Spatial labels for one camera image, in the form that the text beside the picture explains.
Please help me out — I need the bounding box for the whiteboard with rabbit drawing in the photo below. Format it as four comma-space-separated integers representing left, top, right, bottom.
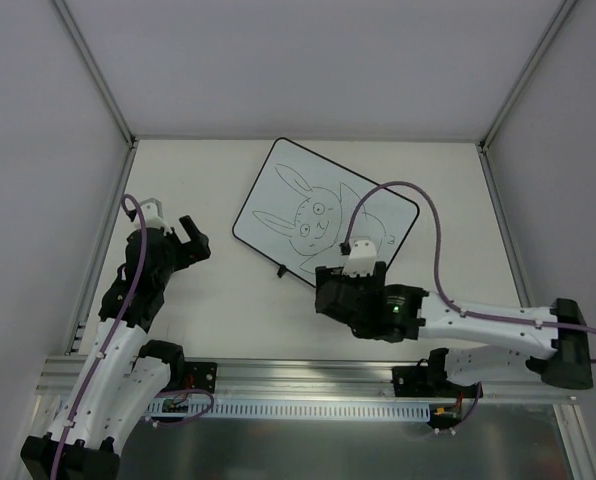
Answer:
232, 138, 420, 286

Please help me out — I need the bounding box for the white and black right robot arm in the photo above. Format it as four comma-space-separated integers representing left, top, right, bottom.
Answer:
315, 261, 593, 396

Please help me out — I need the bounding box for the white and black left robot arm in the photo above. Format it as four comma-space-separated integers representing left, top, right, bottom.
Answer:
20, 211, 214, 479

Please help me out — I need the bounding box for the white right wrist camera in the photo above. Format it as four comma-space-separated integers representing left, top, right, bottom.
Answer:
339, 238, 378, 278

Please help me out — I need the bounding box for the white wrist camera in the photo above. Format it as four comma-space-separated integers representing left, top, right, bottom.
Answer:
133, 198, 172, 235
339, 238, 378, 278

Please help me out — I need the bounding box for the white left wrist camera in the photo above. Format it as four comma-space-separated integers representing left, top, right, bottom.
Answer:
133, 198, 172, 235

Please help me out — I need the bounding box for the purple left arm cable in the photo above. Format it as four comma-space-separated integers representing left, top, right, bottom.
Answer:
47, 194, 149, 480

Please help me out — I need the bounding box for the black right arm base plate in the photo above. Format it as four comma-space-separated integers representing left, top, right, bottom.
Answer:
391, 365, 482, 399

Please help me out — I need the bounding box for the left aluminium frame post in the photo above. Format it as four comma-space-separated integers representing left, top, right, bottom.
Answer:
52, 0, 139, 149

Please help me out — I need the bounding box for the aluminium frame post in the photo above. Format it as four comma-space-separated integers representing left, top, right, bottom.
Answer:
477, 0, 579, 151
52, 0, 139, 149

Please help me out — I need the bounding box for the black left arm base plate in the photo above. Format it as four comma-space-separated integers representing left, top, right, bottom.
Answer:
175, 361, 218, 394

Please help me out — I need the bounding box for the white slotted cable duct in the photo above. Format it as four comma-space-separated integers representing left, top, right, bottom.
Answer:
144, 395, 431, 423

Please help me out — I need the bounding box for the aluminium mounting rail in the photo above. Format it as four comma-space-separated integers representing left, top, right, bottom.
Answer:
34, 353, 577, 402

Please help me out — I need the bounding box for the right aluminium frame post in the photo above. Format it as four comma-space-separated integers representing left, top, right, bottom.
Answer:
477, 0, 579, 151

